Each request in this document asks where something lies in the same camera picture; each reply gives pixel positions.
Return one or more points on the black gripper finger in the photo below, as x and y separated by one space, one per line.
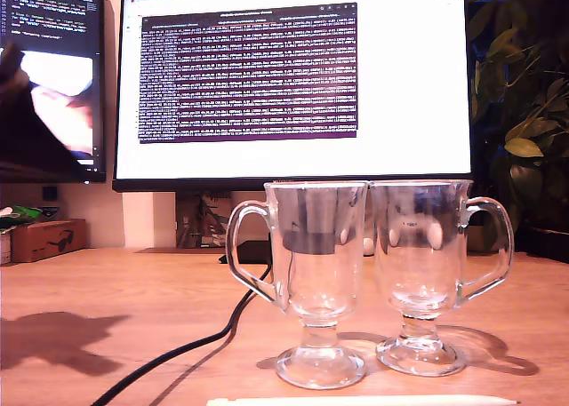
26 148

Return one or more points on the white pen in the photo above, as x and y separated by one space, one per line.
355 401

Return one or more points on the small black socket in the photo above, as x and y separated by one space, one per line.
50 193

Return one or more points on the green packet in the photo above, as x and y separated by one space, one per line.
26 211

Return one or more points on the cardboard box with sunglasses print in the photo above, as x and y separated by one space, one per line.
53 241

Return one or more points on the white container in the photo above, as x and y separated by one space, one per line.
5 248

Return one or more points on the black monitor with code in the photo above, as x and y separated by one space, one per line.
53 15

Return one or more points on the patterned brown box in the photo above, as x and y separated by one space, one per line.
204 224

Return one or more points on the white game controller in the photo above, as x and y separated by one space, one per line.
369 246

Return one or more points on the black Huawei monitor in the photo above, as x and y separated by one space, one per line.
400 68

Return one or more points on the small beige pot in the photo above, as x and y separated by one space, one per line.
475 238

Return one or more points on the green leafy plant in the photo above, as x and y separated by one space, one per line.
524 147

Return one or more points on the black planter tray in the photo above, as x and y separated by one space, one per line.
547 246

